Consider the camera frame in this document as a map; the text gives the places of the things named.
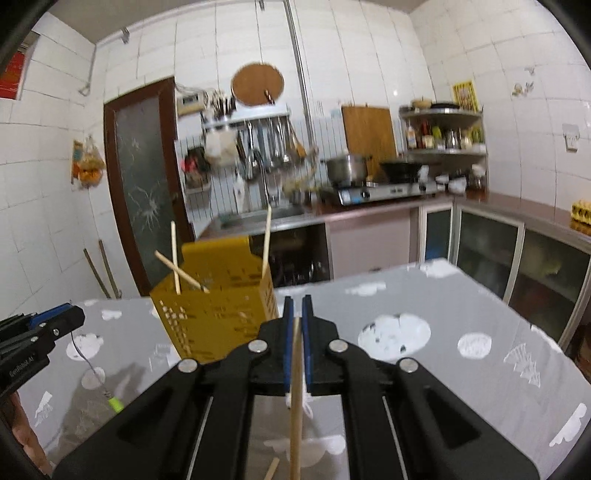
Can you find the brown frosted glass door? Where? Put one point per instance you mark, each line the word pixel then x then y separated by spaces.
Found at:
pixel 143 184

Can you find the row of hanging metal utensils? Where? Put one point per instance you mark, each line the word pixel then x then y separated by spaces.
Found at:
pixel 272 143

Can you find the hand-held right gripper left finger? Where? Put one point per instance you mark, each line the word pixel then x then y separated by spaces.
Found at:
pixel 287 332

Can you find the wall stickers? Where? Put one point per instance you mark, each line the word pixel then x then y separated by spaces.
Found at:
pixel 524 83

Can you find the group of white bowls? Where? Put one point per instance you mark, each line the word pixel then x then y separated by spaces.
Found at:
pixel 457 182

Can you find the round wooden board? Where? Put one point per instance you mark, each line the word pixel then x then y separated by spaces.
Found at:
pixel 257 84

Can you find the white hanging cloth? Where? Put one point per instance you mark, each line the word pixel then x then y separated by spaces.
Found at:
pixel 219 147

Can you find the glass-front kitchen cabinets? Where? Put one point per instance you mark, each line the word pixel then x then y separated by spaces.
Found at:
pixel 489 258

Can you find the row of condiment bottles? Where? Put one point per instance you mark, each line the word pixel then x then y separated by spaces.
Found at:
pixel 443 137

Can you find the small wall hanging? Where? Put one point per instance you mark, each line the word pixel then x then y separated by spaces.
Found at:
pixel 76 161

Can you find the hanging bag of oranges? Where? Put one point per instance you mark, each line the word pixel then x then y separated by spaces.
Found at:
pixel 91 164

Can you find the steel sink counter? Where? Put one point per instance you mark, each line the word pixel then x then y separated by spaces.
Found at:
pixel 277 219

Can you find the yellow egg carton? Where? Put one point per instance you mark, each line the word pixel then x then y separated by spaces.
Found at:
pixel 581 212

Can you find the person's left hand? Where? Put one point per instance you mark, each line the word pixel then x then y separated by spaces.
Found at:
pixel 25 429

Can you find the grey vertical wall pipe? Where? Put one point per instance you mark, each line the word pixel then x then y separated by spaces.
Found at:
pixel 300 78

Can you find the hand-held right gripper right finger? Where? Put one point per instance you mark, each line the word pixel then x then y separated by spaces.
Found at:
pixel 308 332

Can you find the white wall-mounted box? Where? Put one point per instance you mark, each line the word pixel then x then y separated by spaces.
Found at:
pixel 190 104

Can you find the red wall poster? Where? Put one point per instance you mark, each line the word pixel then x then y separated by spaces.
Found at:
pixel 11 76

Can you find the wooden stick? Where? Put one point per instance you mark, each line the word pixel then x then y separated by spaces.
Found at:
pixel 95 274
pixel 110 274

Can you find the steel cooking pot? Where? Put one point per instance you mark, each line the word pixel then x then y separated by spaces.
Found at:
pixel 346 170

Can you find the wooden chopstick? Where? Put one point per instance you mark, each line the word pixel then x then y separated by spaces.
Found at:
pixel 272 470
pixel 182 273
pixel 295 415
pixel 267 240
pixel 176 258

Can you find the metal corner shelf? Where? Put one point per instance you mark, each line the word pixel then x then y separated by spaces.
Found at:
pixel 443 115

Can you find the metal wall rack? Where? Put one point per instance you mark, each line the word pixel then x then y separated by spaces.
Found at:
pixel 249 117

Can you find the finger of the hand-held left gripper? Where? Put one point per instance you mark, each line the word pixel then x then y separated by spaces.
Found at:
pixel 62 325
pixel 46 314

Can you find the beige bowl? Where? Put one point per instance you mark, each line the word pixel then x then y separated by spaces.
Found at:
pixel 422 104

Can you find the white dish soap bottle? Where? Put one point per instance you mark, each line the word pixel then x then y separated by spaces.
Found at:
pixel 239 191

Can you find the grey polar bear tablecloth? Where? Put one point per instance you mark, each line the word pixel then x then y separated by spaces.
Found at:
pixel 438 369

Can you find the yellow perforated utensil holder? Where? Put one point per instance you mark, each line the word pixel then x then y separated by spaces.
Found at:
pixel 221 300

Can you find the rectangular wooden cutting board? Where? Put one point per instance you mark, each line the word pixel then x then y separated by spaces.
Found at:
pixel 369 134

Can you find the red hanging kitchen items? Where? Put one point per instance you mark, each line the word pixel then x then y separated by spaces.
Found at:
pixel 197 168

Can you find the steel gas stove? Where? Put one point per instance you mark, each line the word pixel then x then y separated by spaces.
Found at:
pixel 383 191

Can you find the utensil cup with dark utensils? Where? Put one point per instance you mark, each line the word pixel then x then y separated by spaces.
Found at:
pixel 222 104

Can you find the black wok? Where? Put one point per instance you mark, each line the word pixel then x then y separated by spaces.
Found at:
pixel 401 168

